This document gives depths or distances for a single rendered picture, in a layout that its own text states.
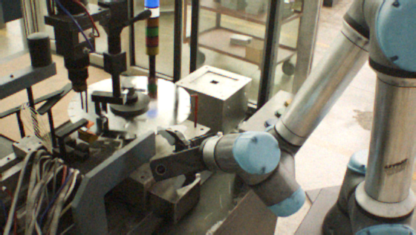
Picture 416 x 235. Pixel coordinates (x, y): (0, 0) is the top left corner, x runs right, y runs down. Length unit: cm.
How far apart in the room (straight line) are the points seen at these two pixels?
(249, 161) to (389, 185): 26
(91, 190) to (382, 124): 54
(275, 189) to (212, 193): 38
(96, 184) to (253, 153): 31
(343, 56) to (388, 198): 27
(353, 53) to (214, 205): 54
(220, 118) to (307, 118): 49
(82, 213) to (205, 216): 36
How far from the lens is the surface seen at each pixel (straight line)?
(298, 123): 85
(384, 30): 62
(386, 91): 69
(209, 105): 129
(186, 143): 90
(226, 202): 111
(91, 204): 83
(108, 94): 103
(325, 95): 82
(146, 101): 111
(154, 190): 103
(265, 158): 73
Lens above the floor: 149
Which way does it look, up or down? 31 degrees down
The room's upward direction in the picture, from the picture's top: 3 degrees clockwise
